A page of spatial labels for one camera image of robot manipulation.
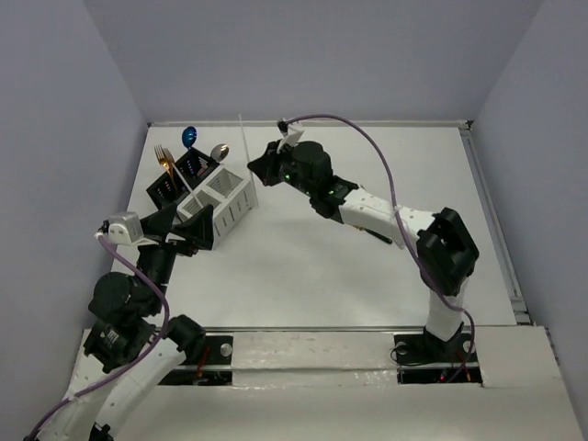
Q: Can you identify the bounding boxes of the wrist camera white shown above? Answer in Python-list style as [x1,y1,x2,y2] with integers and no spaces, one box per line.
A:
[95,211,156,246]
[276,119,304,154]

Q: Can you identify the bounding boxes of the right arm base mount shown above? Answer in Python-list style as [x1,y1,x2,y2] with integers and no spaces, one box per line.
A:
[390,333,483,385]

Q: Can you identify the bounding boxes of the gold knife black handle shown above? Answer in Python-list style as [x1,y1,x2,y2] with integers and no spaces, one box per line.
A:
[353,225,394,244]

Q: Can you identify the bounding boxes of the black utensil container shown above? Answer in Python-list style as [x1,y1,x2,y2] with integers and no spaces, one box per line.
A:
[146,148,220,221]

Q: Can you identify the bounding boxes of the blue metallic spoon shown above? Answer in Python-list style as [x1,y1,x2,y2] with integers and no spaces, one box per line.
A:
[181,126,198,150]

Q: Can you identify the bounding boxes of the copper fork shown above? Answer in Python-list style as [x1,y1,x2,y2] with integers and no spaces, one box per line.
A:
[162,148,180,198]

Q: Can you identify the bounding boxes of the white utensil container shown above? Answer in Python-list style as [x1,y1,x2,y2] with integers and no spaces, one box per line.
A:
[177,165,257,250]

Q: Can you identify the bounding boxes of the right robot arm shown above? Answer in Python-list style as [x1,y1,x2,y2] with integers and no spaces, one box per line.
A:
[247,141,480,360]

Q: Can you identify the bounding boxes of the gold fork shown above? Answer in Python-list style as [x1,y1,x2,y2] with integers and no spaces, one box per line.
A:
[153,144,166,171]

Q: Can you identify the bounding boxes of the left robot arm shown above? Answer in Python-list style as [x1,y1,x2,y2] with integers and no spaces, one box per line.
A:
[27,203,214,440]

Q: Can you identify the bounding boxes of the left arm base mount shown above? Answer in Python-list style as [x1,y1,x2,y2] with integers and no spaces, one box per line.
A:
[160,334,233,387]

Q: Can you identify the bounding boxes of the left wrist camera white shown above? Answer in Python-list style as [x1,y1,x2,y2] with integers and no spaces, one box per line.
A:
[95,211,156,246]

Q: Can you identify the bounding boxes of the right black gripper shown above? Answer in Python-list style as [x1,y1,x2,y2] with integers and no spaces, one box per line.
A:
[250,139,317,198]

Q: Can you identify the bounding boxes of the clear chopstick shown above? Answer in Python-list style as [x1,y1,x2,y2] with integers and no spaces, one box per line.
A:
[168,159,205,207]
[238,113,259,209]

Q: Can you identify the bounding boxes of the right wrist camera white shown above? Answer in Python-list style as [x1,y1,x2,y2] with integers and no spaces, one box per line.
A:
[276,119,304,154]

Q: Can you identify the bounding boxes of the silver spoon pink handle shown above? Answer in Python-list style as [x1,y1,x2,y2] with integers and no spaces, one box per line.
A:
[198,143,230,176]

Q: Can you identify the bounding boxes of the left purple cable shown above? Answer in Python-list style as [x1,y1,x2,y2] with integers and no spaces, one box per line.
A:
[25,232,172,441]

